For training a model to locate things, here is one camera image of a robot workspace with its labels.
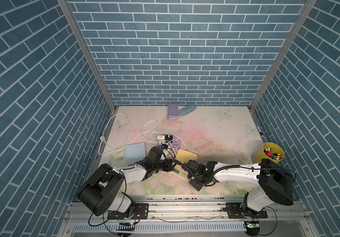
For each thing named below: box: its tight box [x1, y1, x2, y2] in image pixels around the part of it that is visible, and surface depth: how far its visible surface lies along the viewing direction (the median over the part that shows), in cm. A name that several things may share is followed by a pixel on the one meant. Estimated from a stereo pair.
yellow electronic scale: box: [168, 148, 199, 183], surface depth 93 cm
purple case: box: [167, 103, 179, 121], surface depth 118 cm
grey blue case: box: [177, 104, 197, 117], surface depth 118 cm
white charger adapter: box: [157, 134, 166, 142], surface depth 95 cm
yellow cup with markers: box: [252, 142, 285, 164], surface depth 84 cm
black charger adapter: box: [164, 135, 173, 142], surface depth 96 cm
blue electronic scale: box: [125, 142, 146, 164], surface depth 96 cm
